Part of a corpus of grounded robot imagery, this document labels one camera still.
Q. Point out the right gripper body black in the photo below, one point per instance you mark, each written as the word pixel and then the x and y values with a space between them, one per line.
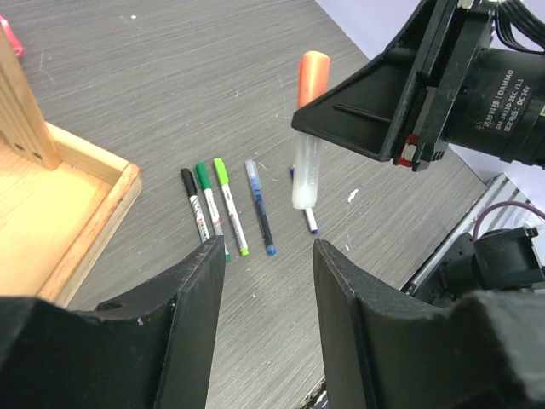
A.
pixel 447 37

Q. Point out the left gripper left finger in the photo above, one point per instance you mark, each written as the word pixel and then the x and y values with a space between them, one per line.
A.
pixel 150 347

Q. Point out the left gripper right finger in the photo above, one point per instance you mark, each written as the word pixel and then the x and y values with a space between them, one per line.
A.
pixel 385 349

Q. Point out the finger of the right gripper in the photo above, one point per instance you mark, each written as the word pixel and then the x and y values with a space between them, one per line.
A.
pixel 359 113

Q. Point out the grey pencil orange tip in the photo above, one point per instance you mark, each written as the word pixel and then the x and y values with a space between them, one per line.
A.
pixel 306 176

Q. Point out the short white pen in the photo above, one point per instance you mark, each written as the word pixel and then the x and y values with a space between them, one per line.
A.
pixel 311 221

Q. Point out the white pen black tip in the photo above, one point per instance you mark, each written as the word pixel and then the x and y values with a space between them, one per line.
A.
pixel 199 218

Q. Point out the long white green pen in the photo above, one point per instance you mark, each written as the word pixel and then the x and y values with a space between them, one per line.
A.
pixel 213 211

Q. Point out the blue pen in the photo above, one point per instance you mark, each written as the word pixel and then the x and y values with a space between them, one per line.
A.
pixel 265 228

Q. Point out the light green pen cap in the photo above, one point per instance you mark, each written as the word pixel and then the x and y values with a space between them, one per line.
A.
pixel 221 171

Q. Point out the white pen green tip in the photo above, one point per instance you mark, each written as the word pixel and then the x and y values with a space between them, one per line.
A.
pixel 236 224

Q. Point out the black pen cap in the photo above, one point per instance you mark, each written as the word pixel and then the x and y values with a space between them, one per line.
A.
pixel 189 183

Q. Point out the clear pen cap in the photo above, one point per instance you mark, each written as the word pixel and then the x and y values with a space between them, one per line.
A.
pixel 253 176

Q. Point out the dark green pen cap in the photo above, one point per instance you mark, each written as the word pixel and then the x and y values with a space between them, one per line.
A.
pixel 202 176

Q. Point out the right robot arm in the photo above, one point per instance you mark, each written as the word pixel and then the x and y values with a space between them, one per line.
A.
pixel 500 108

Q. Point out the wooden clothes rack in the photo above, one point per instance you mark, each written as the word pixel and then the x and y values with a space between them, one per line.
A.
pixel 62 197

